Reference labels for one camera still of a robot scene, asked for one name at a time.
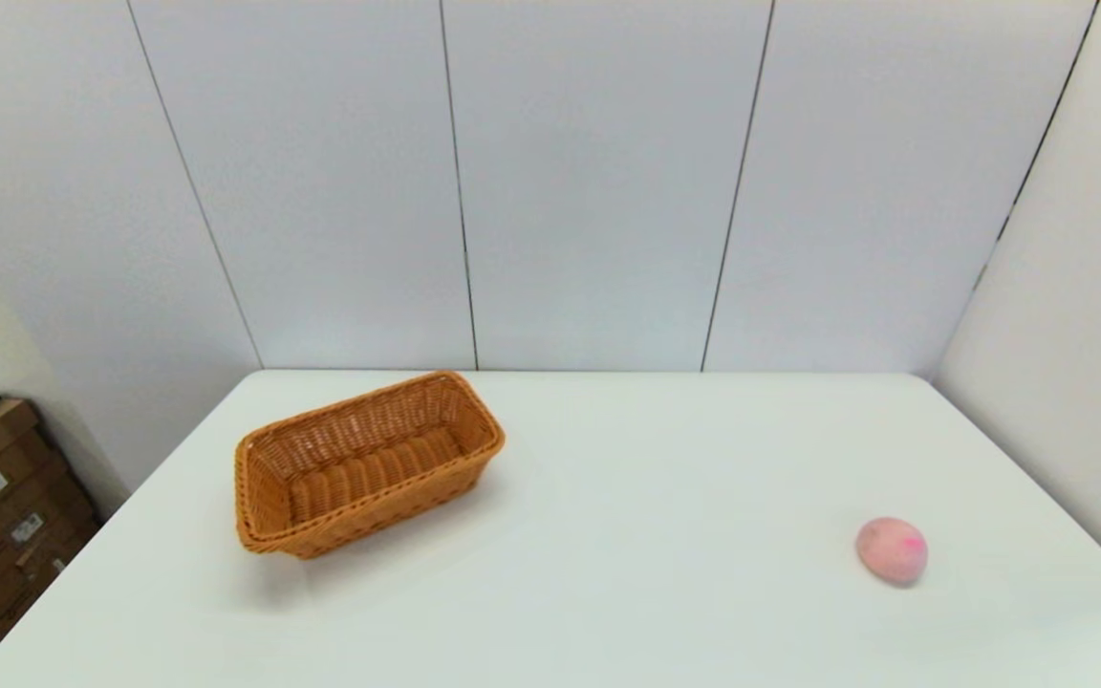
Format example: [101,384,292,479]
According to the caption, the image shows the pink peach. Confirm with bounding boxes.
[855,517,929,587]

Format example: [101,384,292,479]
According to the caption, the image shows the orange woven wicker basket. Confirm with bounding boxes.
[234,370,506,560]

